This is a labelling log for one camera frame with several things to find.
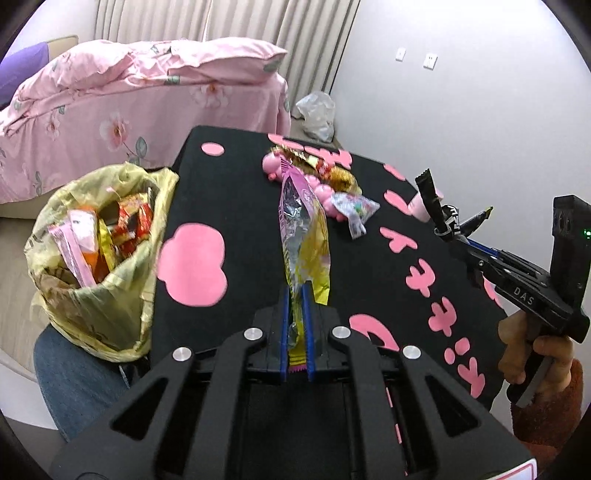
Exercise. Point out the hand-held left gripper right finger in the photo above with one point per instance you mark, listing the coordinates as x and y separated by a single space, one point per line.
309 325

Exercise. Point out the person's right forearm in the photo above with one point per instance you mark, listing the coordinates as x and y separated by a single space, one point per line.
549 424

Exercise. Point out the person's right hand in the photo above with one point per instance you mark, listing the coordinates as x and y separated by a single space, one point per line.
557 364

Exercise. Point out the beige pleated curtain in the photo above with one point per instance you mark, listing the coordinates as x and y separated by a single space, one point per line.
304 37

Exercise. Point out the pink cup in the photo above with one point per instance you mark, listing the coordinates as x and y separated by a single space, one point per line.
420 210

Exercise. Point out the yellow plastic bag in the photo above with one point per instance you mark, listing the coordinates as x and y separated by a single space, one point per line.
115 295

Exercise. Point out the purple pillow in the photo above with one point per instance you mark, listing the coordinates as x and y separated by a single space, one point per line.
23 69

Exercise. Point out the red gold snack wrapper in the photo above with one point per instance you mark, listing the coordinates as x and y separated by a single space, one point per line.
332 173

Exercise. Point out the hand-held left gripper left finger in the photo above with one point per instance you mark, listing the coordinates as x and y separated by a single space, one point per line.
285 325

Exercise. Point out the red black snack wrapper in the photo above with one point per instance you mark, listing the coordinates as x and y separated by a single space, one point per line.
131 221

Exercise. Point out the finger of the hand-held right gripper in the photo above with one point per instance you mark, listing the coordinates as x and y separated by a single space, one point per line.
472 266
489 250

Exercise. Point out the yellow silver snack wrapper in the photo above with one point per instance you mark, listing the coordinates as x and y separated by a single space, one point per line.
304 240

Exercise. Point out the colourful candy wrapper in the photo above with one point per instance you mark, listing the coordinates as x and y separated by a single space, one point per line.
355 207

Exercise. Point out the white wall socket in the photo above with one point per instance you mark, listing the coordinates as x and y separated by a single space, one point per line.
400 54
430 60

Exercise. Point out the pink strip wrapper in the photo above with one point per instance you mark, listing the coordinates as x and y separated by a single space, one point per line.
69 244

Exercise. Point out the white plastic bag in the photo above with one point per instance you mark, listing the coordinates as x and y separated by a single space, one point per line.
316 113

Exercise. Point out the black pink-print tablecloth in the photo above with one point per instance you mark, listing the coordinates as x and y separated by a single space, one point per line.
240 184

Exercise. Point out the pink floral blanket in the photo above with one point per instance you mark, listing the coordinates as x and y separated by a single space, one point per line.
138 101

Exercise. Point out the person's jeans leg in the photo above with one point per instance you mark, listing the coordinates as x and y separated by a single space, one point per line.
78 383

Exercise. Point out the gold foil wrapper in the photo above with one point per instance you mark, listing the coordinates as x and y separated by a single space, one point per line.
107 244

